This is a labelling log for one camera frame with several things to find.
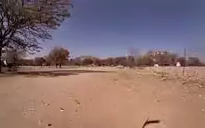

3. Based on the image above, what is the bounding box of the row of distant trees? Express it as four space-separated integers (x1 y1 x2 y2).
4 46 205 69

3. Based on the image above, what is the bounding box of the green leafy tree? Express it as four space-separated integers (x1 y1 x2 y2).
45 46 71 69

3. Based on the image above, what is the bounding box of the robot's own part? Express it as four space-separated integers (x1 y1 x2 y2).
141 119 161 128

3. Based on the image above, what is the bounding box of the thin pole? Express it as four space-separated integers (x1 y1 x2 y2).
183 47 187 76

